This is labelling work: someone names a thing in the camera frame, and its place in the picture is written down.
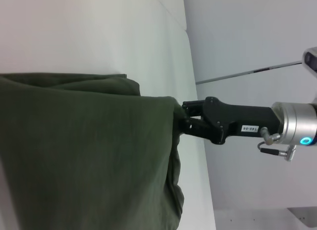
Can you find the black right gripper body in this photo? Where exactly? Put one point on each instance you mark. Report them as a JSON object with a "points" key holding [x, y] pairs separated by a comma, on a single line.
{"points": [[237, 118]]}

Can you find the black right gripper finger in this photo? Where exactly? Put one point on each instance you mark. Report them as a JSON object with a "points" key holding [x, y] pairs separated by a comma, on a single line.
{"points": [[200, 129], [194, 105]]}

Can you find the dark green FREE t-shirt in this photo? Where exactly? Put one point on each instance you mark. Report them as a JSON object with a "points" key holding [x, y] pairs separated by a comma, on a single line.
{"points": [[86, 153]]}

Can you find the silver depth camera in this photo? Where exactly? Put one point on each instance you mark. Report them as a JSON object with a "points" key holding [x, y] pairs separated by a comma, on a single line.
{"points": [[310, 61]]}

